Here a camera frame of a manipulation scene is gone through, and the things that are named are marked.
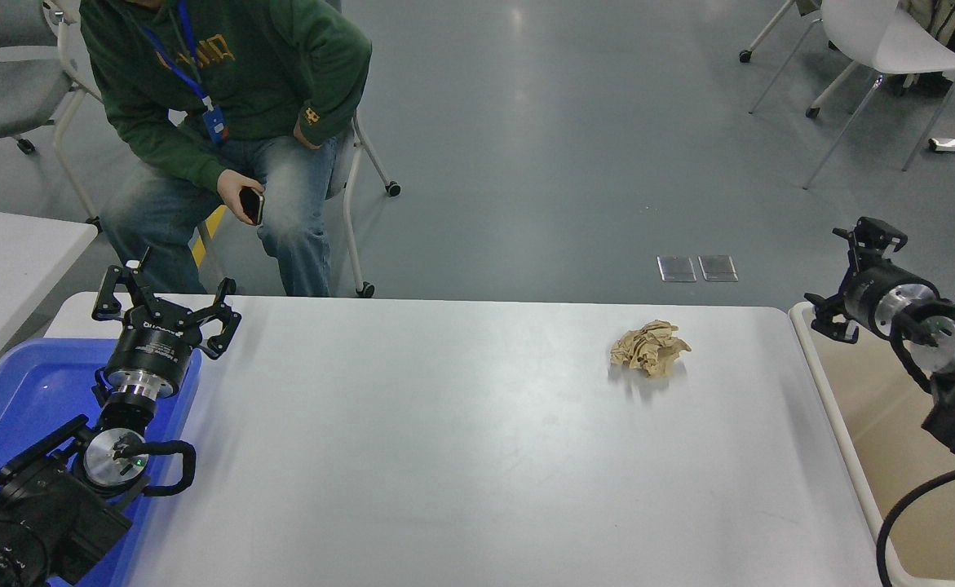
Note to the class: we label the crumpled tan paper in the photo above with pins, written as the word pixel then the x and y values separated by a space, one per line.
pixel 648 348

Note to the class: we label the person's left hand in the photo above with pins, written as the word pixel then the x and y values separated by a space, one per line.
pixel 307 139

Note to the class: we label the person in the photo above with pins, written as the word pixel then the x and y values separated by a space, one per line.
pixel 265 65
pixel 921 83

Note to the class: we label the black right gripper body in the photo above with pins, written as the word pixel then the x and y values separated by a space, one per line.
pixel 877 293

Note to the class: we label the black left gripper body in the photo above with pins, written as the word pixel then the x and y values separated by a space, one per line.
pixel 155 350

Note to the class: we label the smartphone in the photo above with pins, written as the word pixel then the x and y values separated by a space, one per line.
pixel 253 205

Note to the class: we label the person's right hand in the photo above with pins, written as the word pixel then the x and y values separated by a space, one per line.
pixel 231 191

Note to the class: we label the blue id badge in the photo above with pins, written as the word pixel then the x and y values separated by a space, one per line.
pixel 216 126

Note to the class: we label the large pale bin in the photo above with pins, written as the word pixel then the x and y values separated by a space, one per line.
pixel 877 424

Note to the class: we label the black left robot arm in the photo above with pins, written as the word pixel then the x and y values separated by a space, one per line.
pixel 45 505

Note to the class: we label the grey office chair white armrests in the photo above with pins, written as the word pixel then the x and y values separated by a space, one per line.
pixel 365 290

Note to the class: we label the white chair thin metal legs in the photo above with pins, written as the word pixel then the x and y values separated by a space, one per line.
pixel 893 41

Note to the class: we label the white chair legs with casters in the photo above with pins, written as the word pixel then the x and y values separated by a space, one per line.
pixel 812 112

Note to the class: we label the white side table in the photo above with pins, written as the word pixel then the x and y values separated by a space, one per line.
pixel 4 261

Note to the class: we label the blue plastic tray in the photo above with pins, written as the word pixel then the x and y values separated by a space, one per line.
pixel 28 391

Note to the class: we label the silver floor plate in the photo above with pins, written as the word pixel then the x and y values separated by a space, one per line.
pixel 718 268
pixel 676 269

